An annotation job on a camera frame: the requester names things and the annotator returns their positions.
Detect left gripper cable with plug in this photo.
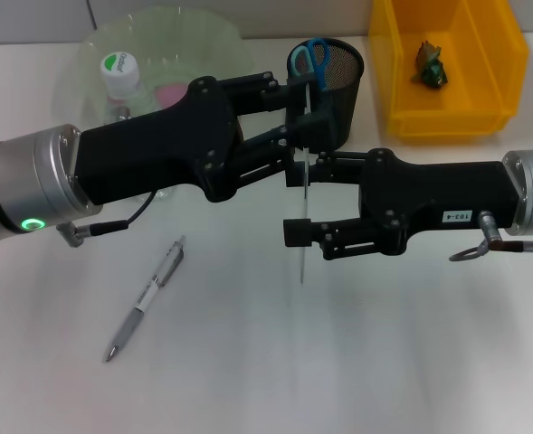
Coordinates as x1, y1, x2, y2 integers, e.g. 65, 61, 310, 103
55, 189, 157, 250

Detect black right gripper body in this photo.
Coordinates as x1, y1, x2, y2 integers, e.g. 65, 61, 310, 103
358, 147, 521, 257

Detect transparent ruler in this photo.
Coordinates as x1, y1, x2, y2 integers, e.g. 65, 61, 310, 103
298, 83, 313, 286

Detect green plastic wrapper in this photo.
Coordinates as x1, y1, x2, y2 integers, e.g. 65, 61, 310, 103
410, 40, 449, 90

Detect black mesh pen cup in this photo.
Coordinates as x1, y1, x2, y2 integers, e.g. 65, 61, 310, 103
286, 37, 366, 150

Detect blue scissors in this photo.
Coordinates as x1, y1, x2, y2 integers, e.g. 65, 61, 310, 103
290, 38, 331, 94

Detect green translucent fruit bowl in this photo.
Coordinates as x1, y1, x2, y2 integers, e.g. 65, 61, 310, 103
52, 6, 258, 137

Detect clear water bottle green label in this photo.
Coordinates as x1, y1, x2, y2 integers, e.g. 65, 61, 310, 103
100, 51, 181, 203

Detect yellow plastic bin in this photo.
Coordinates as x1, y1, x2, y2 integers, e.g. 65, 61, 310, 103
367, 0, 530, 145

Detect clear grey pen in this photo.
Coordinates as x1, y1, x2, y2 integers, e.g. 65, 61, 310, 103
102, 234, 186, 363

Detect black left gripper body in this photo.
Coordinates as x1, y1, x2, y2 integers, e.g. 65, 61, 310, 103
73, 75, 244, 205

